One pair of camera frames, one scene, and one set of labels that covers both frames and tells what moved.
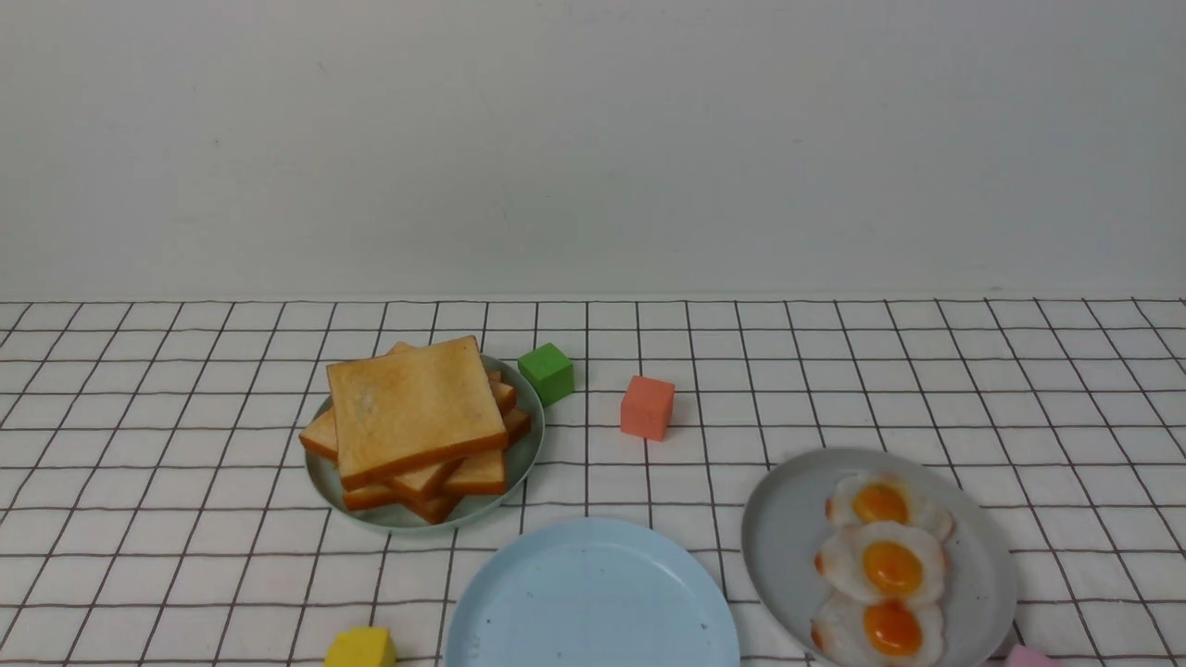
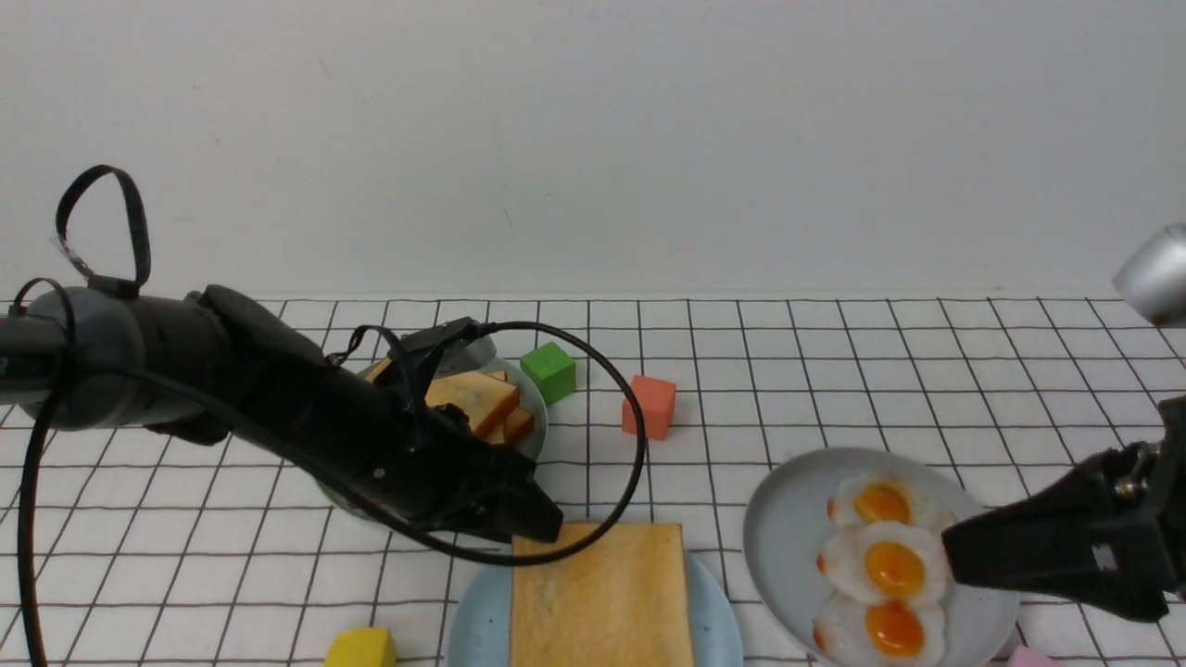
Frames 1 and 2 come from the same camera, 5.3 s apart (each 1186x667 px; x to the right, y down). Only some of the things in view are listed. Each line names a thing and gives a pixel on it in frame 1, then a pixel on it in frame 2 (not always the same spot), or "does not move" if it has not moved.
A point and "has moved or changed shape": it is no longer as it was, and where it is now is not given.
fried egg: [883, 560] does not move
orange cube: [646, 409] does not move
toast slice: [412, 408] has moved or changed shape
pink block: [1024, 656] does not move
